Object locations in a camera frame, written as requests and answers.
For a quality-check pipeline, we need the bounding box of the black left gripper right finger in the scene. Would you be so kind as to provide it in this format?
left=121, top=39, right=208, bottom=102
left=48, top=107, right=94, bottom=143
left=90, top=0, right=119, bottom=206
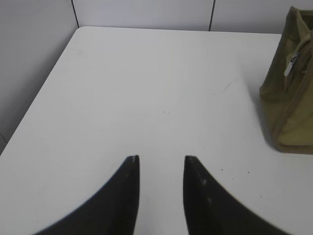
left=184, top=156, right=284, bottom=235

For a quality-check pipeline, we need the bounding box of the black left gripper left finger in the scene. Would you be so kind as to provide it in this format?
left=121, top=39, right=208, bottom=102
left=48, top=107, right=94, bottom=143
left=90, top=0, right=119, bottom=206
left=38, top=155, right=139, bottom=235

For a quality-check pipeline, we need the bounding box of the olive yellow canvas bag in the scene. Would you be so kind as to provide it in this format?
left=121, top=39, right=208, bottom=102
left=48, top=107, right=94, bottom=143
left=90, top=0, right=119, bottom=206
left=260, top=6, right=313, bottom=154

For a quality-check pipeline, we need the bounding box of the silver zipper pull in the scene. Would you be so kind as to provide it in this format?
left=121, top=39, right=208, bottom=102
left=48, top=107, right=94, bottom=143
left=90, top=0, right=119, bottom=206
left=284, top=51, right=299, bottom=76

